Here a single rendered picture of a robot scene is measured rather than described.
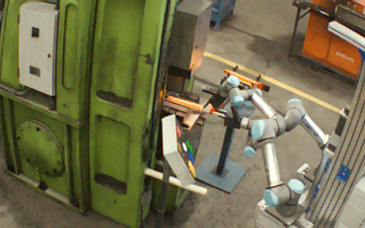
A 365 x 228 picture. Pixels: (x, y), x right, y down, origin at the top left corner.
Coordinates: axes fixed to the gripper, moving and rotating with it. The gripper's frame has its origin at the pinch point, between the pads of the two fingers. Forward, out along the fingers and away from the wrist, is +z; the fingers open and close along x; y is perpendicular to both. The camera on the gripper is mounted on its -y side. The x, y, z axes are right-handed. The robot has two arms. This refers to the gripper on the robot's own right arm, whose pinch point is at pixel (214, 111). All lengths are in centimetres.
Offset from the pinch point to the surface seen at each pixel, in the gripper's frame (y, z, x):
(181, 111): 2.7, 20.8, -8.0
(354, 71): 85, -121, 326
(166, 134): -16, 11, -60
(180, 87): 4.6, 33.4, 22.7
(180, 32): -60, 25, -17
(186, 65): -38.5, 18.6, -17.3
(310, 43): 71, -45, 336
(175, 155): -15, 0, -73
